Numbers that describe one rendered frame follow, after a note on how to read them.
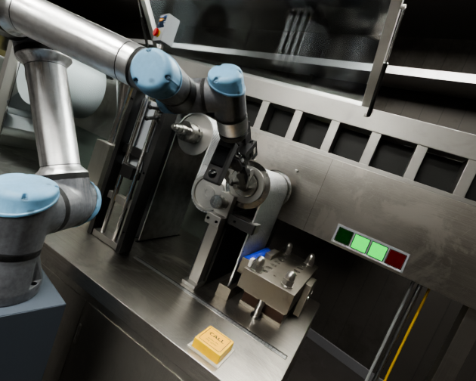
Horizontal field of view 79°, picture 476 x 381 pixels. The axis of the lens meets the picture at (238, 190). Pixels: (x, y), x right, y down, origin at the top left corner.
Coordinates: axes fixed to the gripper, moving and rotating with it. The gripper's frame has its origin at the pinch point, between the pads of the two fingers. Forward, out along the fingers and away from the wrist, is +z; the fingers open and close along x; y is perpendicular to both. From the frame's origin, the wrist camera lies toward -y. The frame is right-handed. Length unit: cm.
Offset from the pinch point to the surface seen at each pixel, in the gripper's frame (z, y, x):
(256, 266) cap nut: 13.4, -13.4, -14.3
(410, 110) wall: 91, 198, -34
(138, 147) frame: -4.3, -4.1, 35.0
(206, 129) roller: -4.8, 13.1, 19.7
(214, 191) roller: 6.1, -1.0, 8.5
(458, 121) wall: 87, 192, -67
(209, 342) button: 3.5, -37.5, -17.1
